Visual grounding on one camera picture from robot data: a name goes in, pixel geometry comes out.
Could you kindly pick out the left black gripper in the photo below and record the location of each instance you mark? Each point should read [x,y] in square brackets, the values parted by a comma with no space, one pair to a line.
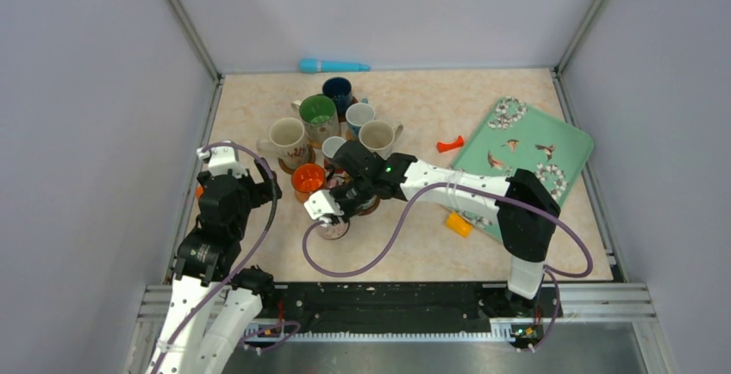
[264,190]

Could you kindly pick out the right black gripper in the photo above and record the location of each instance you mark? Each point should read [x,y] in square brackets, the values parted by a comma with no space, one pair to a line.
[347,212]

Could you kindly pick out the small grey cup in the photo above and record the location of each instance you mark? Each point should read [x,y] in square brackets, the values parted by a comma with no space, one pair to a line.
[330,147]

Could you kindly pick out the cream large mug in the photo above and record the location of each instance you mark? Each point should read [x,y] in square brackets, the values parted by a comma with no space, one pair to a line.
[380,137]

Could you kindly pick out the orange plastic cup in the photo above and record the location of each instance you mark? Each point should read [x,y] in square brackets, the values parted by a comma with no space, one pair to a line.
[306,180]

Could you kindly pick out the maroon pink mug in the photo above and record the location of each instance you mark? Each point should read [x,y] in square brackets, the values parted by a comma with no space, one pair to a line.
[333,230]

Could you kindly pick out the white blue mug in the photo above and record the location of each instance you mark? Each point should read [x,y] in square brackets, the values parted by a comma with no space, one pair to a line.
[357,115]

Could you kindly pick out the medium brown round coaster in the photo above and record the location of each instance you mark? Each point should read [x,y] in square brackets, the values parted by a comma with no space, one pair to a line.
[285,167]

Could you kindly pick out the green mug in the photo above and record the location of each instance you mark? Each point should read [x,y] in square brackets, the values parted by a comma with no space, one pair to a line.
[320,118]

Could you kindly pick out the cream seashell mug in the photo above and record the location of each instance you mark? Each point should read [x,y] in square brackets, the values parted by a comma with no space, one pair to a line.
[287,141]

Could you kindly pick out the dark blue mug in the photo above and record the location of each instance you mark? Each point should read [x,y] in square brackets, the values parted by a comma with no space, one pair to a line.
[339,90]

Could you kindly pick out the large brown wooden saucer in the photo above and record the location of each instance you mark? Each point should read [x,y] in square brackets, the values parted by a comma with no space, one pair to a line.
[369,210]

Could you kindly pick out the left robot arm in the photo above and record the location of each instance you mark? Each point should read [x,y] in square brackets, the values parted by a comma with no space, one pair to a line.
[214,299]

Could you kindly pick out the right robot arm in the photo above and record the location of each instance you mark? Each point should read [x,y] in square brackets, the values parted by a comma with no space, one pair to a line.
[519,205]

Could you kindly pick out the yellow toy block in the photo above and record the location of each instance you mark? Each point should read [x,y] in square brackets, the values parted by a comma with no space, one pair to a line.
[458,225]

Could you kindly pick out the blue marker pen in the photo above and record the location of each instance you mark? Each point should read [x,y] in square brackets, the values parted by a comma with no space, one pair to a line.
[309,65]

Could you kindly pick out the green patterned tray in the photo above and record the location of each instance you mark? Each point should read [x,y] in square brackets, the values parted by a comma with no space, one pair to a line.
[515,135]

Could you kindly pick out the orange toy handle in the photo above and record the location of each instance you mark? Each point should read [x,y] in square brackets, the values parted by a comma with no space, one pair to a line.
[443,147]

